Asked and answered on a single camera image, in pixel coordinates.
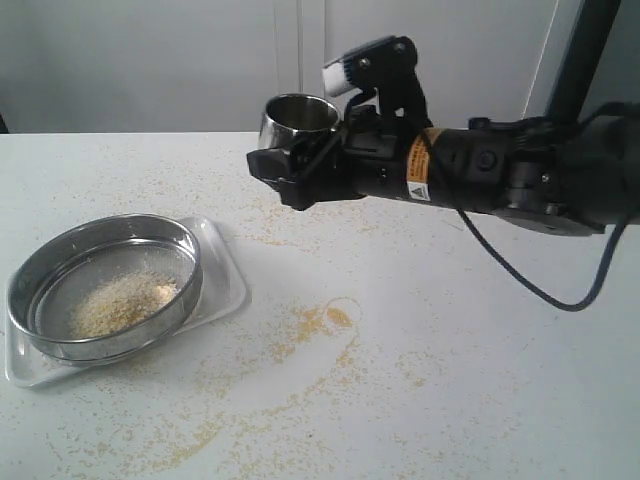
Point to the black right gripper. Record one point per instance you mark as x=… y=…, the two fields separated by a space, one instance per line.
x=388 y=159

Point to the stainless steel cup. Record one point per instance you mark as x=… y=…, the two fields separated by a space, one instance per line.
x=288 y=117

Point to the pale yellow grain pile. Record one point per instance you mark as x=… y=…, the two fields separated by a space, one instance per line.
x=121 y=302

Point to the round stainless steel sieve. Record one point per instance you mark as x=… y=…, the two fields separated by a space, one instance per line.
x=47 y=286

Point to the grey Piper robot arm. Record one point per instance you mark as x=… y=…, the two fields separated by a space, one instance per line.
x=562 y=179

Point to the white rectangular plastic tray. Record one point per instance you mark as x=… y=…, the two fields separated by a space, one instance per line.
x=224 y=292

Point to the black vertical post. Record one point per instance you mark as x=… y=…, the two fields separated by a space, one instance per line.
x=582 y=56

